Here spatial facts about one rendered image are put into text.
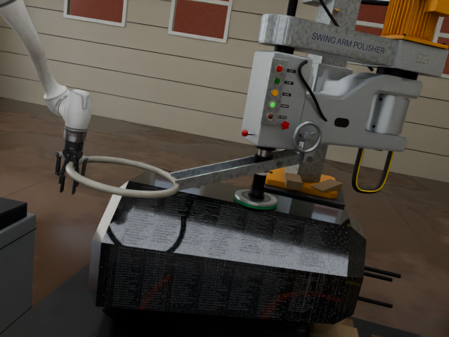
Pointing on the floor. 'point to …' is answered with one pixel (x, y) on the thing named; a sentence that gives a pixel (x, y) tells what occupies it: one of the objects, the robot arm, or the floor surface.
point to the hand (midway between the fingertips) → (68, 185)
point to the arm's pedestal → (17, 277)
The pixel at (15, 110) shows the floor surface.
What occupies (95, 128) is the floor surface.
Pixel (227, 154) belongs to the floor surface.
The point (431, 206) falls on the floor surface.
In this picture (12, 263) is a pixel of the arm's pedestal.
